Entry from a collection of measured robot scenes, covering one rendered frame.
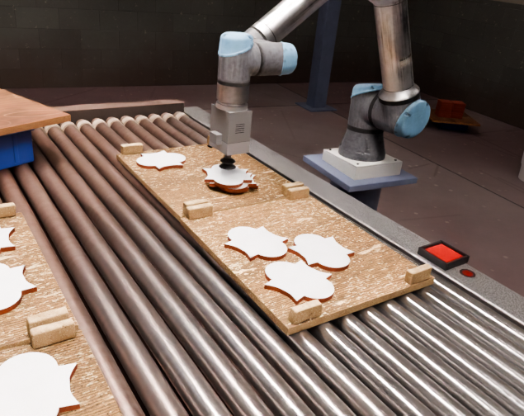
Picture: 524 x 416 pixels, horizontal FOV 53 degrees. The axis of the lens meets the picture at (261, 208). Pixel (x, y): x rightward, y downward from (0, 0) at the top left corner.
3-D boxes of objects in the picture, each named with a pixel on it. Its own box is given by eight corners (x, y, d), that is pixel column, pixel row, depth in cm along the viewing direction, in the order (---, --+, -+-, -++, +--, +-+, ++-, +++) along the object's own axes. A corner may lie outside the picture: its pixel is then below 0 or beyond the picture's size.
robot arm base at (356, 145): (361, 145, 180) (365, 117, 176) (394, 158, 169) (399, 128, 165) (328, 150, 171) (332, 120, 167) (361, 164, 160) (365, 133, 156)
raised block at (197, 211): (210, 212, 117) (210, 201, 115) (213, 216, 115) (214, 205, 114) (185, 217, 113) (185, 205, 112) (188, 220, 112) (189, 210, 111)
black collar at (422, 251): (439, 246, 117) (441, 239, 116) (468, 262, 111) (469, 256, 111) (417, 253, 113) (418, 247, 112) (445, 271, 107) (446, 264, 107)
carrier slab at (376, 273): (307, 200, 132) (308, 194, 131) (433, 284, 101) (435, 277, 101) (180, 224, 114) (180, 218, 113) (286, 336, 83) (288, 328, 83)
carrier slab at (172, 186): (226, 145, 162) (226, 140, 162) (306, 198, 132) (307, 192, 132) (116, 159, 144) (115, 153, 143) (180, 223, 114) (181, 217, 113)
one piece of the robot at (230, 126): (200, 88, 121) (197, 153, 128) (219, 97, 115) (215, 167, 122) (235, 86, 127) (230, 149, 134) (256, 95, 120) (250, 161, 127)
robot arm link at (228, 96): (228, 87, 116) (210, 79, 121) (226, 108, 118) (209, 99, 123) (256, 86, 120) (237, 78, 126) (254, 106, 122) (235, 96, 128)
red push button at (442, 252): (440, 248, 116) (441, 243, 115) (462, 262, 111) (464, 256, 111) (422, 254, 113) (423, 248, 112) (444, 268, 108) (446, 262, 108)
